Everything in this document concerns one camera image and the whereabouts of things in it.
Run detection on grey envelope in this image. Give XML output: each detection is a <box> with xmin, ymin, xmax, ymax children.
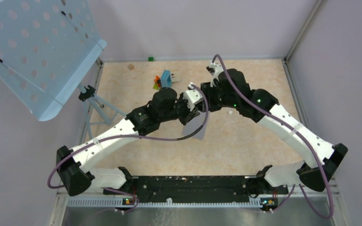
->
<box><xmin>181</xmin><ymin>112</ymin><xmax>210</xmax><ymax>140</ymax></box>

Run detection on colourful toy block assembly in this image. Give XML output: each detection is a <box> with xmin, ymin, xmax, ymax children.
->
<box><xmin>153</xmin><ymin>70</ymin><xmax>181</xmax><ymax>90</ymax></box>

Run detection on light blue perforated music stand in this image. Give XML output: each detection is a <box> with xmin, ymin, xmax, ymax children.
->
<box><xmin>0</xmin><ymin>0</ymin><xmax>124</xmax><ymax>124</ymax></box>

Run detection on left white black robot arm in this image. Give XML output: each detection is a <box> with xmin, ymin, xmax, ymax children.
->
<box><xmin>53</xmin><ymin>85</ymin><xmax>207</xmax><ymax>196</ymax></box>

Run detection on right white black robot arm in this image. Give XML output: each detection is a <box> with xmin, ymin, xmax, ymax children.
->
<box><xmin>200</xmin><ymin>65</ymin><xmax>348</xmax><ymax>194</ymax></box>

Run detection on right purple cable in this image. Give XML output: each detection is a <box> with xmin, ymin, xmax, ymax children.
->
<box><xmin>212</xmin><ymin>54</ymin><xmax>335</xmax><ymax>219</ymax></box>

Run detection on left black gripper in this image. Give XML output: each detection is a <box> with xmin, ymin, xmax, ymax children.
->
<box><xmin>160</xmin><ymin>92</ymin><xmax>200</xmax><ymax>126</ymax></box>

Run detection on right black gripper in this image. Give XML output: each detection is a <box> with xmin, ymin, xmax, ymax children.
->
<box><xmin>198</xmin><ymin>81</ymin><xmax>239</xmax><ymax>113</ymax></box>

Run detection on white slotted cable duct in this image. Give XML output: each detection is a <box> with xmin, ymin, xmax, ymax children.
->
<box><xmin>67</xmin><ymin>197</ymin><xmax>262</xmax><ymax>208</ymax></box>

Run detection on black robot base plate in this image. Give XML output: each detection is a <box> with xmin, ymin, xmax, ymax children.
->
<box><xmin>119</xmin><ymin>167</ymin><xmax>288</xmax><ymax>203</ymax></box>

